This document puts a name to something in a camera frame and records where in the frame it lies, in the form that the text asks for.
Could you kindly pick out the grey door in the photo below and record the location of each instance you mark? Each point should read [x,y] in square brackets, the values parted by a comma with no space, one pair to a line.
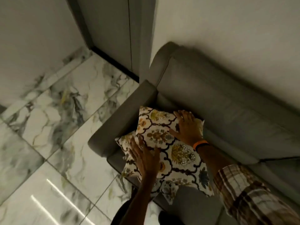
[110,28]

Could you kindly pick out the person's left thumb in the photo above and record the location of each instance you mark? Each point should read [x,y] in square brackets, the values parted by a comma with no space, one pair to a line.
[157,153]

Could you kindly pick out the person's left hand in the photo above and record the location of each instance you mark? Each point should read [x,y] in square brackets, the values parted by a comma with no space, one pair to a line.
[146,159]

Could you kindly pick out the person's right forearm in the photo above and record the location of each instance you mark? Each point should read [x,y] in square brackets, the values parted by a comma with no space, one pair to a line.
[209,158]

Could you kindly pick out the orange wristband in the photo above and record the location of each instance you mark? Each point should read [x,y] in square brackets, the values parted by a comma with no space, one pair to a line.
[200,144]

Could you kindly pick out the dark trousers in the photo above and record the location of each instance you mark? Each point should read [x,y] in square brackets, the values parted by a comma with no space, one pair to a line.
[167,219]

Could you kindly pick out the small floral patterned cushion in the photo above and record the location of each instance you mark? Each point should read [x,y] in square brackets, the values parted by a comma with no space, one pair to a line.
[125,147]

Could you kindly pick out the person's right thumb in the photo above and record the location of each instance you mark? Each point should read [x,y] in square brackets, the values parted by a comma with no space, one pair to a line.
[174,132]

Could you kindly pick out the person's left forearm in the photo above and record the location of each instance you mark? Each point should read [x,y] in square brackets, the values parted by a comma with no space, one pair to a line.
[140,199]

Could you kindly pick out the large floral patterned cushion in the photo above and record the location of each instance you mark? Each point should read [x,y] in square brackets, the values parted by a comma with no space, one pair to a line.
[173,152]

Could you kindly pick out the person's right hand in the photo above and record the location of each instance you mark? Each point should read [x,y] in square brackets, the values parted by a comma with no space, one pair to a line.
[188,131]

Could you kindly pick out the plaid shirt sleeve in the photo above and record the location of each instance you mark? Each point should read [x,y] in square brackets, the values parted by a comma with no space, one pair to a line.
[253,196]

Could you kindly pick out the grey fabric sofa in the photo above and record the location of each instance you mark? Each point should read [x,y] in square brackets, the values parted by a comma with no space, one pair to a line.
[222,110]

